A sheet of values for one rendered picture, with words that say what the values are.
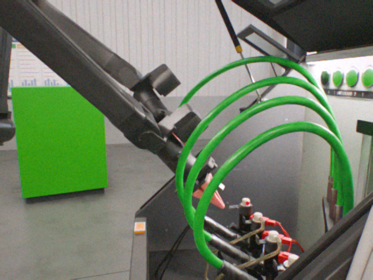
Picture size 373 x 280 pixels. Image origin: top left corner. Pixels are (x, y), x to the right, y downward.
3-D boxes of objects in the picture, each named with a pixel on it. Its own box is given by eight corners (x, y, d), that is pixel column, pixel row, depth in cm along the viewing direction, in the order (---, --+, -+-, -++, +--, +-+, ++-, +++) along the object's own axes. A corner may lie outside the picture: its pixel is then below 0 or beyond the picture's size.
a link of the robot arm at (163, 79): (126, 79, 92) (116, 73, 83) (157, 53, 91) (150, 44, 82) (151, 112, 91) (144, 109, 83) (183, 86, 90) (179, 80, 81)
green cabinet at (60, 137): (97, 175, 473) (91, 84, 447) (108, 193, 397) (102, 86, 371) (25, 183, 435) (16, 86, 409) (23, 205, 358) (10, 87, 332)
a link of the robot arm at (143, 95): (137, 100, 91) (127, 92, 85) (155, 84, 90) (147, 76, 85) (149, 118, 88) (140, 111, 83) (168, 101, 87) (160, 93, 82)
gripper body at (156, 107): (184, 118, 86) (169, 99, 89) (161, 114, 77) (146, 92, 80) (169, 135, 88) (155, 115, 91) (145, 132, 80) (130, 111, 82)
